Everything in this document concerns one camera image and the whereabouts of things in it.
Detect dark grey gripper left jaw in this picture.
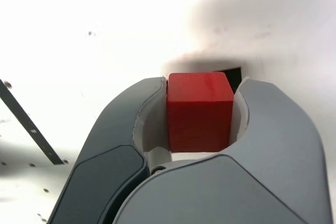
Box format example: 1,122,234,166
48,77,174,224

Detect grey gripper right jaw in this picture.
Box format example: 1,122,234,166
112,77,329,224

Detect red cube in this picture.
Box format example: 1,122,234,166
166,71,235,153

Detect black tape square outline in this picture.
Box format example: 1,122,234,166
212,66,243,91

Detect black tape strip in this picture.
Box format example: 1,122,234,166
0,79,65,166

